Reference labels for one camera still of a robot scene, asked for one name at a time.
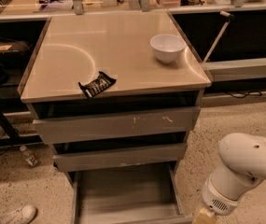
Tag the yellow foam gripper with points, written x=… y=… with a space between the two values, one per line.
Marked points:
x=216 y=197

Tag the grey drawer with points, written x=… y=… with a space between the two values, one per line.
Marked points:
x=141 y=194
x=117 y=125
x=120 y=157

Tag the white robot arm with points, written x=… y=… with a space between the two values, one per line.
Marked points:
x=242 y=168

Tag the grey drawer cabinet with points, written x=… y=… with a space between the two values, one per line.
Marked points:
x=74 y=49

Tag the black snack packet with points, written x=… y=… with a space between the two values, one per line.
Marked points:
x=100 y=84

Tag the white bowl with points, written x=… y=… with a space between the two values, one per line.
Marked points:
x=166 y=48

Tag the white sneaker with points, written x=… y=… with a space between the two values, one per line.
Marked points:
x=22 y=215

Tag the plastic water bottle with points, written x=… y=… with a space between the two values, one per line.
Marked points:
x=29 y=156

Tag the black stand leg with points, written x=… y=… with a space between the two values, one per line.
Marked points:
x=8 y=128

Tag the black bag with label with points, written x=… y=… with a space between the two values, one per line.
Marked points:
x=15 y=51

